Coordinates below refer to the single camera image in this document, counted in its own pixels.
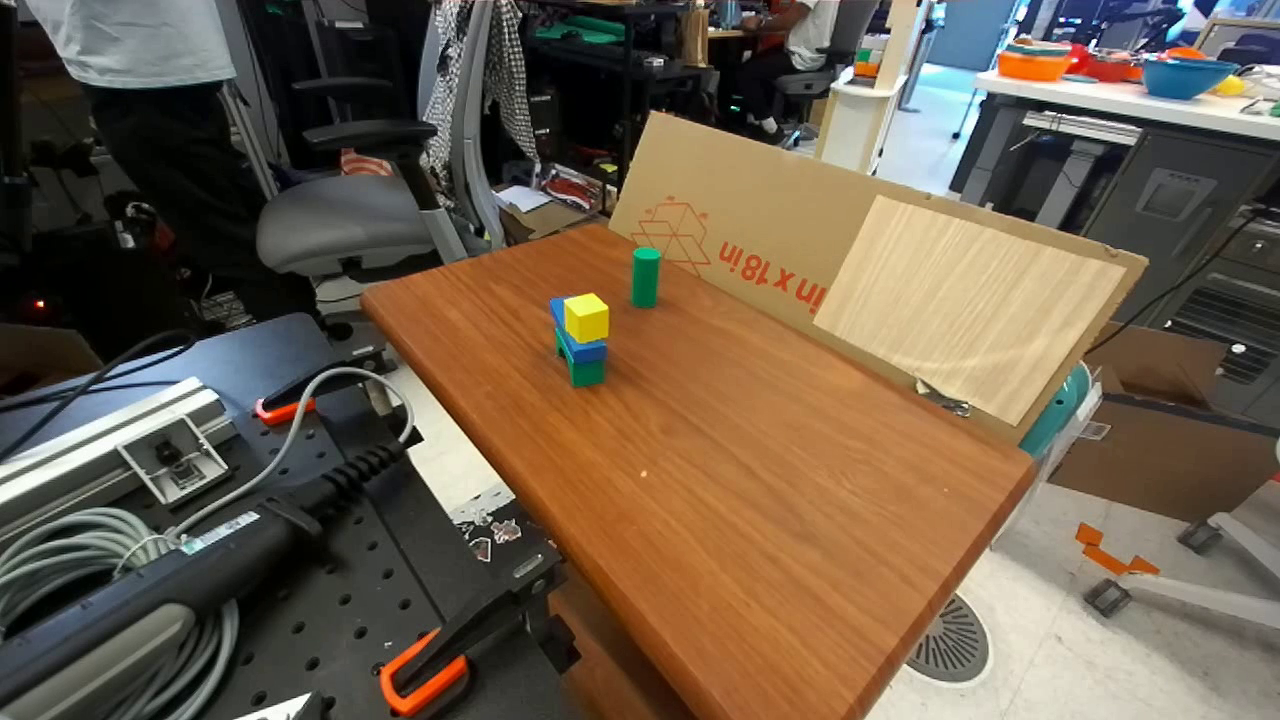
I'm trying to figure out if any green cylinder block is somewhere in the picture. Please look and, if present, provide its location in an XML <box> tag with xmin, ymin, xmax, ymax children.
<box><xmin>629</xmin><ymin>244</ymin><xmax>667</xmax><ymax>310</ymax></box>

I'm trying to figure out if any green arch block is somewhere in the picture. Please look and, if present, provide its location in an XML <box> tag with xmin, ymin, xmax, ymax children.
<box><xmin>557</xmin><ymin>346</ymin><xmax>612</xmax><ymax>391</ymax></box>

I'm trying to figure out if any blue flat block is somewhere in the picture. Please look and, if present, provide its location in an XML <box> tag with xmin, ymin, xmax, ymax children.
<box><xmin>550</xmin><ymin>291</ymin><xmax>612</xmax><ymax>370</ymax></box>

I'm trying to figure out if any yellow cube block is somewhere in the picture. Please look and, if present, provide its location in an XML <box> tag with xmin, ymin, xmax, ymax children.
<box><xmin>562</xmin><ymin>291</ymin><xmax>616</xmax><ymax>342</ymax></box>

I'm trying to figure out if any grey cabinet desk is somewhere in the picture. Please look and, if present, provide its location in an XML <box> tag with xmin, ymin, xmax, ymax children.
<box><xmin>948</xmin><ymin>72</ymin><xmax>1280</xmax><ymax>342</ymax></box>

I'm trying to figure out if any cardboard sheet with red print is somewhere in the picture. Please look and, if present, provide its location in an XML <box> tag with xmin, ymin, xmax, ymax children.
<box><xmin>608</xmin><ymin>109</ymin><xmax>1151</xmax><ymax>452</ymax></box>

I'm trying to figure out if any hanging grey jacket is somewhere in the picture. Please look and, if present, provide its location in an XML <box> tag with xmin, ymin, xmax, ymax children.
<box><xmin>417</xmin><ymin>0</ymin><xmax>539</xmax><ymax>253</ymax></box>

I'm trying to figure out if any light wood panel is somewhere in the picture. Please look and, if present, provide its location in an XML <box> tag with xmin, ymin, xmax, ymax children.
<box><xmin>814</xmin><ymin>190</ymin><xmax>1134</xmax><ymax>429</ymax></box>

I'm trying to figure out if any grey office chair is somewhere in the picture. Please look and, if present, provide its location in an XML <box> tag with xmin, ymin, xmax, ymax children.
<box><xmin>254</xmin><ymin>117</ymin><xmax>471</xmax><ymax>314</ymax></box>

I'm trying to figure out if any black perforated breadboard table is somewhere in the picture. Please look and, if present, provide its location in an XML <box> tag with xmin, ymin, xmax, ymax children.
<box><xmin>0</xmin><ymin>310</ymin><xmax>575</xmax><ymax>720</ymax></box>

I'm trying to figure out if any round floor drain grate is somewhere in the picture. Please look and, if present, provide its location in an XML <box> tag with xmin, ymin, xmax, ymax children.
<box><xmin>903</xmin><ymin>590</ymin><xmax>998</xmax><ymax>693</ymax></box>

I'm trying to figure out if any teal plastic container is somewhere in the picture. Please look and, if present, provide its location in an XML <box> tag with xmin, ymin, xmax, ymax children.
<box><xmin>1021</xmin><ymin>365</ymin><xmax>1099</xmax><ymax>462</ymax></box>

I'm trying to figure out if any orange bowl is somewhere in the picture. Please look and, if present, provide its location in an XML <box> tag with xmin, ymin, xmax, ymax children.
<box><xmin>998</xmin><ymin>44</ymin><xmax>1071</xmax><ymax>84</ymax></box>

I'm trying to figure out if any brown cardboard box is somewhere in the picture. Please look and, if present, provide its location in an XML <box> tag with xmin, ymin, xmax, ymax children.
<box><xmin>1050</xmin><ymin>325</ymin><xmax>1280</xmax><ymax>529</ymax></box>

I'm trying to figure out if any red bowl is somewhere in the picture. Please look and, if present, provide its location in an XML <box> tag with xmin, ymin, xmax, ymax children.
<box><xmin>1068</xmin><ymin>44</ymin><xmax>1149</xmax><ymax>86</ymax></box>

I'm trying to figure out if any person in white shirt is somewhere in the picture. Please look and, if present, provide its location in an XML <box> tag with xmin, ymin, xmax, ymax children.
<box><xmin>16</xmin><ymin>0</ymin><xmax>315</xmax><ymax>325</ymax></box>

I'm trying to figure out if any blue bowl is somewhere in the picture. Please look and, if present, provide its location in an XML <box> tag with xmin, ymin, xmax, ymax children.
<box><xmin>1140</xmin><ymin>51</ymin><xmax>1241</xmax><ymax>104</ymax></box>

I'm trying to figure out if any black clamp with orange handle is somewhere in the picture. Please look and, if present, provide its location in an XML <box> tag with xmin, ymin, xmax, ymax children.
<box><xmin>375</xmin><ymin>537</ymin><xmax>585</xmax><ymax>720</ymax></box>
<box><xmin>254</xmin><ymin>365</ymin><xmax>417</xmax><ymax>430</ymax></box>

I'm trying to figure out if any thin grey cable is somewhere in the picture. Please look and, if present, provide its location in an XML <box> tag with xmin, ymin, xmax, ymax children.
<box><xmin>158</xmin><ymin>365</ymin><xmax>413</xmax><ymax>550</ymax></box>

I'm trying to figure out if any black corrugated cable conduit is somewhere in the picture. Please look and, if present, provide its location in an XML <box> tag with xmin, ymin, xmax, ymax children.
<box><xmin>0</xmin><ymin>434</ymin><xmax>423</xmax><ymax>702</ymax></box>

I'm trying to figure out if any aluminium profile rail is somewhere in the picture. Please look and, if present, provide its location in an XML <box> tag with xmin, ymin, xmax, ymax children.
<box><xmin>0</xmin><ymin>376</ymin><xmax>248</xmax><ymax>516</ymax></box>

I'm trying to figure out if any grey cable bundle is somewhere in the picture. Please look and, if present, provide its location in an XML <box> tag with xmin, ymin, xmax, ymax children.
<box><xmin>0</xmin><ymin>505</ymin><xmax>244</xmax><ymax>720</ymax></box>

